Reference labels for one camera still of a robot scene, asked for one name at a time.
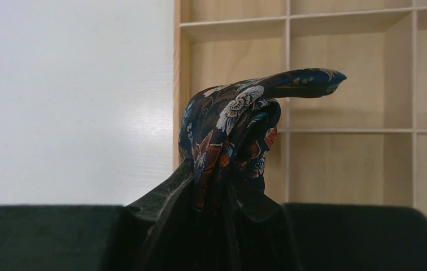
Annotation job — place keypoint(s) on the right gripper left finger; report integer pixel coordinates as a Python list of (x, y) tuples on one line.
[(153, 233)]

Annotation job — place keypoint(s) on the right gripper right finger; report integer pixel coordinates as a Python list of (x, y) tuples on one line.
[(314, 236)]

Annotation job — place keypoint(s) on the dark floral tie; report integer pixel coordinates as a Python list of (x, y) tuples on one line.
[(232, 127)]

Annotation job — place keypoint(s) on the wooden compartment tray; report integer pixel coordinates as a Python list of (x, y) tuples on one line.
[(366, 143)]

